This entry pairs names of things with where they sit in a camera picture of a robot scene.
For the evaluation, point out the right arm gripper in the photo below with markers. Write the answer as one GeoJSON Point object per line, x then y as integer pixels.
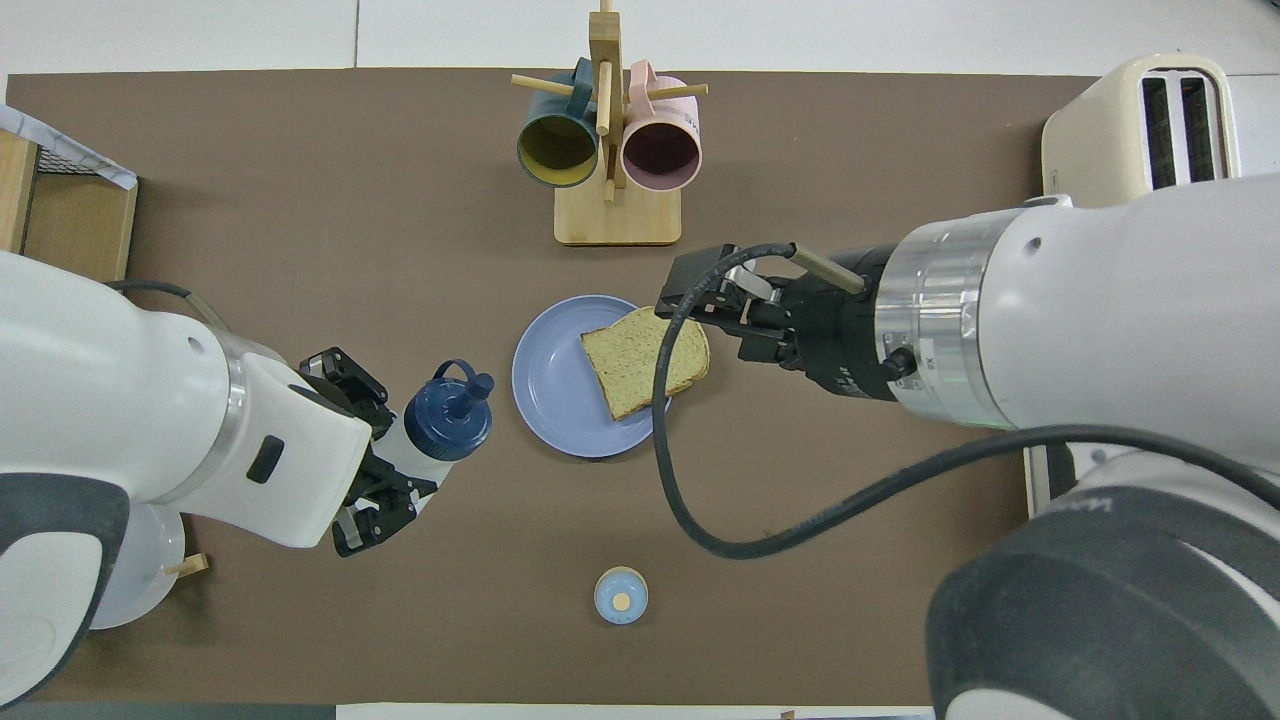
{"type": "Point", "coordinates": [835, 340]}

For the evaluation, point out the squeeze bottle with navy cap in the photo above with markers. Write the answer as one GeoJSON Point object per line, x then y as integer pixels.
{"type": "Point", "coordinates": [445, 415]}

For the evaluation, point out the slice of bread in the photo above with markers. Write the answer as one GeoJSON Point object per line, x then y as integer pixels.
{"type": "Point", "coordinates": [630, 365]}

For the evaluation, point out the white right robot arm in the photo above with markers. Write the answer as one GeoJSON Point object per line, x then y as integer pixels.
{"type": "Point", "coordinates": [1120, 300]}

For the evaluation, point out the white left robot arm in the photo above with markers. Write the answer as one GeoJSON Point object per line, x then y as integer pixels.
{"type": "Point", "coordinates": [120, 400]}

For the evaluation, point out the blue round plate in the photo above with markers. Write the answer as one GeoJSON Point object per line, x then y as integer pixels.
{"type": "Point", "coordinates": [550, 390]}

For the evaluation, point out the wooden plate rack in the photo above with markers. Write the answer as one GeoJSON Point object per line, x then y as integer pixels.
{"type": "Point", "coordinates": [188, 566]}

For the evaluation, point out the pale grey plate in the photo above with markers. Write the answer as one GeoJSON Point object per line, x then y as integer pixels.
{"type": "Point", "coordinates": [150, 570]}

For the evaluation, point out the wooden mug tree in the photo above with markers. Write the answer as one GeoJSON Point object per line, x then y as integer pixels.
{"type": "Point", "coordinates": [620, 220]}

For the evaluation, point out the pink mug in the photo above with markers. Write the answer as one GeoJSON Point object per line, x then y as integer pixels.
{"type": "Point", "coordinates": [660, 152]}

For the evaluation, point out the dark teal mug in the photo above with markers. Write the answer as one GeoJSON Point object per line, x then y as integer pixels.
{"type": "Point", "coordinates": [557, 150]}

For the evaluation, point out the blue shaker with wooden knob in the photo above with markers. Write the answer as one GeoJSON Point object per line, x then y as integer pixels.
{"type": "Point", "coordinates": [620, 596]}

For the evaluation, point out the wooden two-level shelf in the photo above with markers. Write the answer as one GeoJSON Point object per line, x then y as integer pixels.
{"type": "Point", "coordinates": [75, 230]}

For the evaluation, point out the brown table mat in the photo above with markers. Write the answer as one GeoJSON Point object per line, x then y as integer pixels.
{"type": "Point", "coordinates": [850, 600]}

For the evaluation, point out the white toaster oven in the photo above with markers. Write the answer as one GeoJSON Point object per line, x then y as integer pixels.
{"type": "Point", "coordinates": [1035, 480]}

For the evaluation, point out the cream two-slot toaster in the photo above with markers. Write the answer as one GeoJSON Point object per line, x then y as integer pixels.
{"type": "Point", "coordinates": [1100, 130]}

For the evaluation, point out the white checkered cloth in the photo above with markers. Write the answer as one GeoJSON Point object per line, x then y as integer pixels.
{"type": "Point", "coordinates": [30, 125]}

